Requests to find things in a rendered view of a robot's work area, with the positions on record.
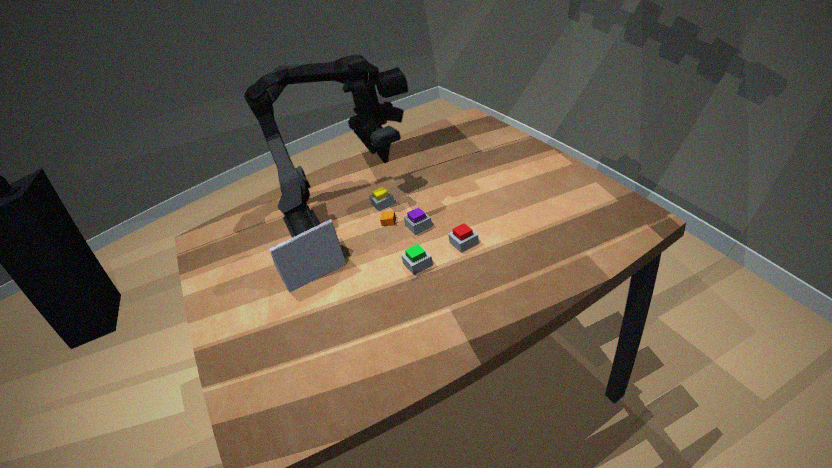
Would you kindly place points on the green button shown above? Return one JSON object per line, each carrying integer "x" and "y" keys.
{"x": 416, "y": 259}

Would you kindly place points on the purple button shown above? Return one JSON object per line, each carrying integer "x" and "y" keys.
{"x": 417, "y": 221}

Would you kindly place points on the red button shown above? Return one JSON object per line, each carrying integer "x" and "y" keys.
{"x": 463, "y": 238}

